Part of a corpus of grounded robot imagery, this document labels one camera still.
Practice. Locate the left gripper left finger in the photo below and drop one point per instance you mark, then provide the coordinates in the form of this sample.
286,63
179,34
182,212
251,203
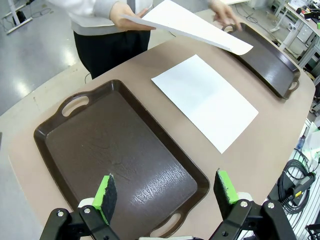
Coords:
106,200

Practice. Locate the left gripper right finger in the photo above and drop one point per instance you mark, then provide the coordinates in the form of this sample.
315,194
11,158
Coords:
223,195

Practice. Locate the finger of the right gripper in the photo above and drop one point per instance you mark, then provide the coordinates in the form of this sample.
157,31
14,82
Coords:
308,13
318,26

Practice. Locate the brown plastic serving tray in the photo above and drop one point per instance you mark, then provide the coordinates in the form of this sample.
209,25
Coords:
112,150
265,65

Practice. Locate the white A4 paper sheet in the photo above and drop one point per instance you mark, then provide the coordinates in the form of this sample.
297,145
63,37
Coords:
190,25
205,102

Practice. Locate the person's left hand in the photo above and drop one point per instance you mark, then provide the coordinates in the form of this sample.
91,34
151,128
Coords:
222,11

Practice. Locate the person's right hand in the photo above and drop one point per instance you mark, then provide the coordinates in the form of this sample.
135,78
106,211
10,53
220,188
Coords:
121,22

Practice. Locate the black enabling pendant yellow label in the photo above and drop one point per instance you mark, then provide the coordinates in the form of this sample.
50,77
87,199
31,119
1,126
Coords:
303,183

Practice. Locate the small plastic bottle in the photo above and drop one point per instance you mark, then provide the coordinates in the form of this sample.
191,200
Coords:
301,143

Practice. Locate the person in grey sweatshirt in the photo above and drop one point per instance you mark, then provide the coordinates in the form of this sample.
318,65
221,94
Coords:
100,50

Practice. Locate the aluminium frame workbench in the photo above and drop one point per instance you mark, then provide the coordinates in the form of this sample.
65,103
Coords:
297,27

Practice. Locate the slotted aluminium base plate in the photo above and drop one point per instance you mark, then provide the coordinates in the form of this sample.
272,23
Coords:
312,215

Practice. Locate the white desk leg frame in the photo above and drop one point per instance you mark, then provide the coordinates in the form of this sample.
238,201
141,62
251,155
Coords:
13,15

